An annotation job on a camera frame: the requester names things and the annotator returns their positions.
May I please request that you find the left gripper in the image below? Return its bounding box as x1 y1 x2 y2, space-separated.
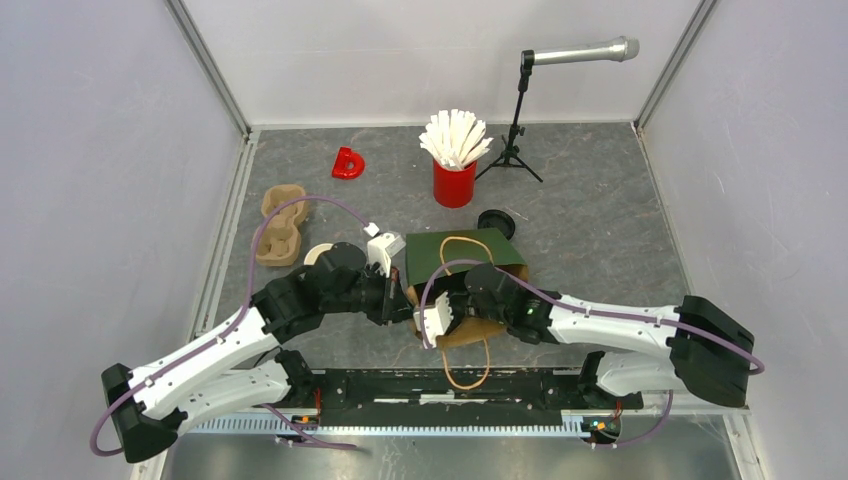
324 263 416 326

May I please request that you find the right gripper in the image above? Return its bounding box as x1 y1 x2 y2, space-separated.
428 253 509 335

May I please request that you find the green paper bag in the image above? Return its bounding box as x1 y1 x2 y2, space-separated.
405 228 528 391

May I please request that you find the white paper cup stack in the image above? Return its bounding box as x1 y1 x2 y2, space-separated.
303 243 333 265

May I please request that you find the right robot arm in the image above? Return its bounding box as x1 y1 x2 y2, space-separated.
460 263 765 408

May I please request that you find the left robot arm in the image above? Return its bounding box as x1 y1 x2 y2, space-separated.
96 233 412 463

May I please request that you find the red cylindrical holder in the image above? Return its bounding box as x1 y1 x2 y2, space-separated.
433 160 477 208

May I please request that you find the brown cardboard cup carrier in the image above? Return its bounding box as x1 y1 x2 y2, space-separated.
255 184 308 267

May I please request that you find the black mini tripod stand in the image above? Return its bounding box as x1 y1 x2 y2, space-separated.
475 50 543 183

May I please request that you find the red plastic letter d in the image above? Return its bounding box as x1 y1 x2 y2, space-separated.
331 147 366 180

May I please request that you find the silver microphone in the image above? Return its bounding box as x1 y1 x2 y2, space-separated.
532 36 640 66

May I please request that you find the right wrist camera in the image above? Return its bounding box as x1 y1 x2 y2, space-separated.
413 292 459 350

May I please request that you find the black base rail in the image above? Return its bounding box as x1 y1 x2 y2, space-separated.
275 367 644 427

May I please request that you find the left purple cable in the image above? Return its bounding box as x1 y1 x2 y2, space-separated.
89 194 376 458

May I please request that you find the purple cable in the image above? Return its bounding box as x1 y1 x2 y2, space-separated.
89 194 376 458
419 258 766 448

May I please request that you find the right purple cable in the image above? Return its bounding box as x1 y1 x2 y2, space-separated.
419 258 766 448

